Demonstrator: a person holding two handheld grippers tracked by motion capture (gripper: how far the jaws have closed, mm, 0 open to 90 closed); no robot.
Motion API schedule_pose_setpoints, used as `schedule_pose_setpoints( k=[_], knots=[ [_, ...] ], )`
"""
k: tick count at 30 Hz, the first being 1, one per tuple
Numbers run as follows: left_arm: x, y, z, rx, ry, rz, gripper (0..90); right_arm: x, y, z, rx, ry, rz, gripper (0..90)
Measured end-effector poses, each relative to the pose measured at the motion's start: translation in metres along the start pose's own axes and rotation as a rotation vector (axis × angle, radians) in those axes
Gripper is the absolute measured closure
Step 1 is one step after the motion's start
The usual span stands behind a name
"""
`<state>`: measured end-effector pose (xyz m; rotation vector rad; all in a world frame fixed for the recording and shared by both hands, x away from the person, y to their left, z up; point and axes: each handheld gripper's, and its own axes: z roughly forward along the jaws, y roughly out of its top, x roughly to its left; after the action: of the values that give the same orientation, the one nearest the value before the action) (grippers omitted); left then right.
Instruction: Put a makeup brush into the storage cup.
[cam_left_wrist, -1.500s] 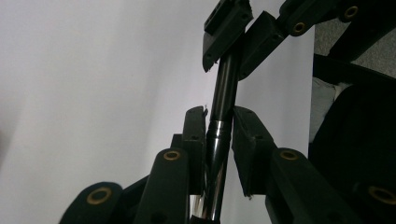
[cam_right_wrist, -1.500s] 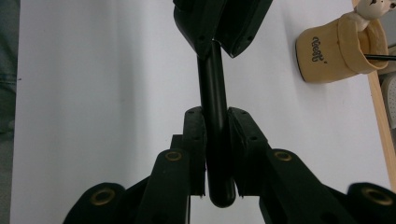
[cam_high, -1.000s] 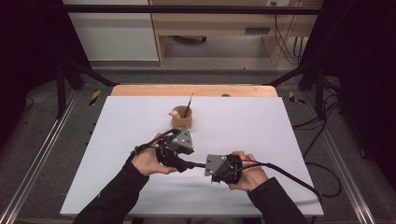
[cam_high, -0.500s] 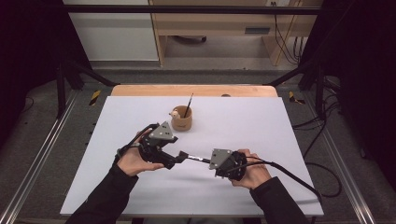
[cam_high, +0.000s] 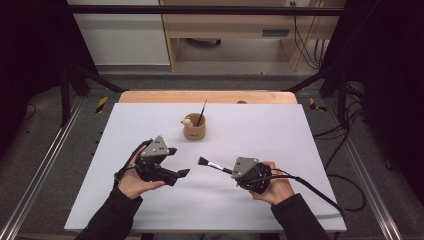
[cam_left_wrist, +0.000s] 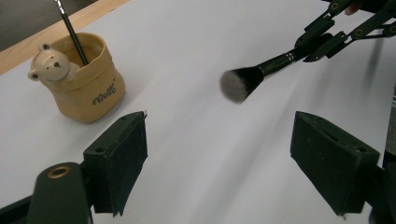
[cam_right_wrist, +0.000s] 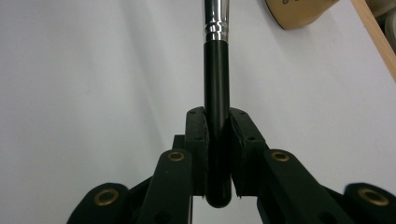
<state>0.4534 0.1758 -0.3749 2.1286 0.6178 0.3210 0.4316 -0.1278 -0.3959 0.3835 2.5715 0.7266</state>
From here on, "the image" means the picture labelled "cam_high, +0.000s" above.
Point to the black curtain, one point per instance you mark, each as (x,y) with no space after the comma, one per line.
(30,66)
(393,83)

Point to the person's left hand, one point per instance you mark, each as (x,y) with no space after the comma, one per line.
(131,185)

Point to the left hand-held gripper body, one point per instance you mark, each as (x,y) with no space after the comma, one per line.
(153,166)

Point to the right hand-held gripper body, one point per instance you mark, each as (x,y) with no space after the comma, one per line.
(248,171)

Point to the black metal stand strut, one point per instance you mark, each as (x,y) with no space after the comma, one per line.
(66,96)
(341,96)

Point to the thick black makeup brush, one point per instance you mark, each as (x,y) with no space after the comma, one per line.
(213,165)

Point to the wooden cup with animal figure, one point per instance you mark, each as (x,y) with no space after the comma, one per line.
(195,132)

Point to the person's right hand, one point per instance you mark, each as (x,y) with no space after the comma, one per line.
(278,191)

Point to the black metal crossbar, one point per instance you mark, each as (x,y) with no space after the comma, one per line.
(200,10)

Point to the aluminium floor rail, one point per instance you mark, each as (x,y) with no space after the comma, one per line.
(370,186)
(36,180)

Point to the white table board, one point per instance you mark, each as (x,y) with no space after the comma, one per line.
(213,206)

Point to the light wooden desk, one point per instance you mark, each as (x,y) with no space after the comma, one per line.
(233,25)

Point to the yellow black tape marker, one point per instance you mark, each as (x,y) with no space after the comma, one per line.
(313,104)
(101,104)

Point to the white cabinet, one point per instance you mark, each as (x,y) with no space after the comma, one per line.
(123,40)

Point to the thin black brush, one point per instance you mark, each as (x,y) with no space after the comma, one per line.
(201,113)

